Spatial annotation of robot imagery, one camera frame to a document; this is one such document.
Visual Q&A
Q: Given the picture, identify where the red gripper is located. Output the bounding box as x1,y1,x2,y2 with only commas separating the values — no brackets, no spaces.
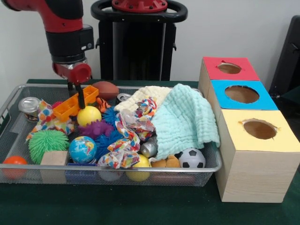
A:
52,62,92,110

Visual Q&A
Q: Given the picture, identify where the orange plastic tray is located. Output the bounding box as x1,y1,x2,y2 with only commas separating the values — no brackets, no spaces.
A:
52,85,99,122

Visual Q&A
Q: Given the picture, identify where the brown toy football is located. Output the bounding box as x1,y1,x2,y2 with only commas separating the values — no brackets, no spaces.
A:
91,81,120,99

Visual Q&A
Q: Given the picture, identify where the cream white cloth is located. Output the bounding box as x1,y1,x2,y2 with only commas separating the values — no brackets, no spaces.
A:
114,85,173,113

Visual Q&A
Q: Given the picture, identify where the mint green cloth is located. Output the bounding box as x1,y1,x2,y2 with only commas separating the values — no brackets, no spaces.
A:
151,83,221,161

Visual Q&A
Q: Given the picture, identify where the shallow mesh bin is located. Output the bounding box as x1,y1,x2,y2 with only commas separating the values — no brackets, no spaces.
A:
0,83,223,187

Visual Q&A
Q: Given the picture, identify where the wooden box with three holes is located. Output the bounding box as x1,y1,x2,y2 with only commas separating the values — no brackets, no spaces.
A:
198,56,300,203

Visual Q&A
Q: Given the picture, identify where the yellow ball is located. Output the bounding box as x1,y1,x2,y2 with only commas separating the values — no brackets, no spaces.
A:
76,105,102,127

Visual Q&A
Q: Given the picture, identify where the globe print ball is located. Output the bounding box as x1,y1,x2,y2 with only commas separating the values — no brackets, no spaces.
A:
69,136,98,164

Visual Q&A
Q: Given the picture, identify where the green spiky ball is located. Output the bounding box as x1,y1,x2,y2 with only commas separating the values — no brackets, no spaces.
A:
28,130,70,165

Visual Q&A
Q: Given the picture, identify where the dark green table cloth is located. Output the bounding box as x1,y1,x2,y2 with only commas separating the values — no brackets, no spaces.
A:
0,79,300,225
278,88,300,113

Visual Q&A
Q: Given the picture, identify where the black and white soccer ball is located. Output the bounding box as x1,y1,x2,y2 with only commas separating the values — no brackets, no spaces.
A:
179,147,206,168

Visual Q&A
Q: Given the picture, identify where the black upright panel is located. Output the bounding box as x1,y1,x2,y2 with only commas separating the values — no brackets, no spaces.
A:
269,15,300,94

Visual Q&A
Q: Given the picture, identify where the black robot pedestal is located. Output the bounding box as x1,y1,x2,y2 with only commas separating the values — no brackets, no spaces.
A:
90,0,188,82

